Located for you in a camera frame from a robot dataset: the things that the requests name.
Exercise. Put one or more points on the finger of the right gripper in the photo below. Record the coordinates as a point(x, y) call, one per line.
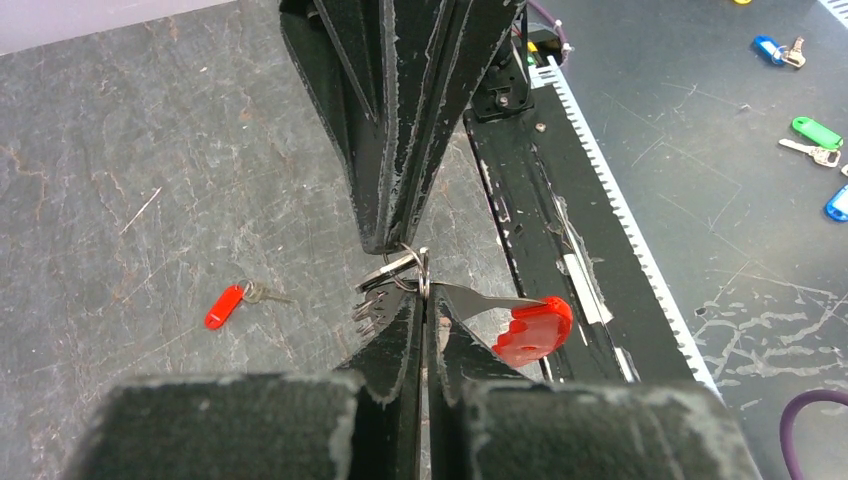
point(345, 53)
point(436, 54)

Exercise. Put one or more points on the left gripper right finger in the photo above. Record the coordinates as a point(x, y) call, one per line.
point(490, 422)

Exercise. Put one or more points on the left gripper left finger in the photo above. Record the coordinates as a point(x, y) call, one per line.
point(356, 421)

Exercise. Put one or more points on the key with red tag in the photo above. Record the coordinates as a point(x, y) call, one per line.
point(248, 291)

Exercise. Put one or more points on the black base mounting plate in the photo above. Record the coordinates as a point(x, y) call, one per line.
point(558, 230)

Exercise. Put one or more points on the key with blue tag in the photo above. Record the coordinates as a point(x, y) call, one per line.
point(791, 55)

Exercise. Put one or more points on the key with green tag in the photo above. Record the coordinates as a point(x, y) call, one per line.
point(825, 144)

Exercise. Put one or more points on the blue key tag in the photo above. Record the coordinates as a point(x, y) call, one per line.
point(836, 207)

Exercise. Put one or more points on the white toothed cable duct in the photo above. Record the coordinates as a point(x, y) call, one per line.
point(551, 75)

